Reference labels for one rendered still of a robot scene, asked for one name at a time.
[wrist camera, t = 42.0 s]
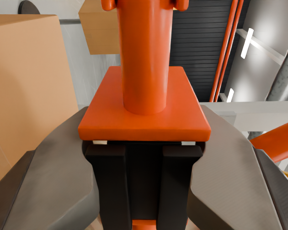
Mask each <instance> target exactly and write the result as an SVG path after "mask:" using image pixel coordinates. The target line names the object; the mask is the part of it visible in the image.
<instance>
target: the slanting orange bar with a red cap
mask: <svg viewBox="0 0 288 230"><path fill-rule="evenodd" d="M249 141H250V142H251V144H252V145H253V146H254V147H255V148H256V149H262V150H264V151H265V153H266V154H267V155H268V156H269V157H270V158H271V159H272V160H273V161H274V162H275V163H277V162H279V161H282V160H284V159H287V158H288V123H286V124H284V125H281V126H279V127H277V128H275V129H273V130H271V131H268V132H266V133H264V134H262V135H260V136H258V137H255V138H253V139H251V140H249Z"/></svg>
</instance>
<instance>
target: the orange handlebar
mask: <svg viewBox="0 0 288 230"><path fill-rule="evenodd" d="M188 4H189V0H101V7H102V9H103V10H104V11H111V10H113V9H115V8H117V22H118V35H119V48H120V61H121V74H122V87H123V105H124V107H125V109H126V110H127V111H128V112H130V113H133V114H135V115H144V116H145V115H155V114H157V113H159V112H162V111H163V109H164V108H165V107H166V96H167V83H168V71H169V59H170V47H171V29H172V17H173V8H175V9H177V10H179V11H185V10H187V8H188ZM132 226H133V230H156V226H155V225H132Z"/></svg>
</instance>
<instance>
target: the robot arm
mask: <svg viewBox="0 0 288 230"><path fill-rule="evenodd" d="M200 106H201V108H202V110H203V112H204V114H205V116H206V119H207V121H208V123H209V125H210V127H211V134H210V138H209V140H208V141H196V143H195V145H197V146H200V147H201V150H202V153H203V156H202V157H200V159H199V160H198V161H196V162H195V163H194V164H193V166H192V173H191V178H190V184H189V190H188V197H187V216H188V218H189V219H190V220H191V221H192V222H193V223H194V224H195V225H196V226H197V227H198V228H199V229H200V230H288V177H287V176H286V175H285V174H284V173H283V172H282V170H281V169H280V168H279V167H278V166H277V165H276V164H275V162H274V161H273V160H272V159H271V158H270V157H269V156H268V155H267V154H266V153H265V151H264V150H263V149H256V148H255V147H254V146H253V145H252V144H251V142H250V141H249V140H248V139H247V138H246V137H245V136H244V135H243V134H242V133H241V132H240V131H239V130H238V129H236V128H235V127H234V126H233V125H232V124H230V123H229V122H228V121H226V120H225V119H224V118H222V117H221V116H219V115H218V114H217V113H215V112H214V111H212V110H211V109H210V108H208V107H207V106H206V105H200ZM88 107H89V106H85V107H84V108H82V109H81V110H79V111H78V112H77V113H75V114H74V115H73V116H71V117H70V118H68V119H67V120H66V121H65V122H63V123H62V124H60V125H59V126H58V127H56V128H55V129H54V130H53V131H52V132H51V133H50V134H48V135H47V136H46V137H45V139H44V140H43V141H42V142H41V143H40V144H39V145H38V147H37V148H36V149H35V150H32V151H27V152H26V153H25V154H24V155H23V156H22V157H21V158H20V159H19V161H18V162H17V163H16V164H15V165H14V166H13V167H12V168H11V169H10V171H9V172H8V173H7V174H6V175H5V176H4V177H3V178H2V179H1V180H0V230H84V229H85V228H87V227H88V226H89V225H90V224H91V223H92V222H93V221H94V220H95V219H96V218H97V216H98V215H99V212H100V204H99V190H98V186H97V183H96V178H95V175H94V171H93V167H92V165H91V164H90V163H89V162H88V161H87V160H86V158H85V153H86V150H87V148H88V146H89V145H91V144H93V141H84V140H81V139H80V136H79V133H78V126H79V124H80V122H81V120H82V119H83V117H84V115H85V113H86V111H87V109H88Z"/></svg>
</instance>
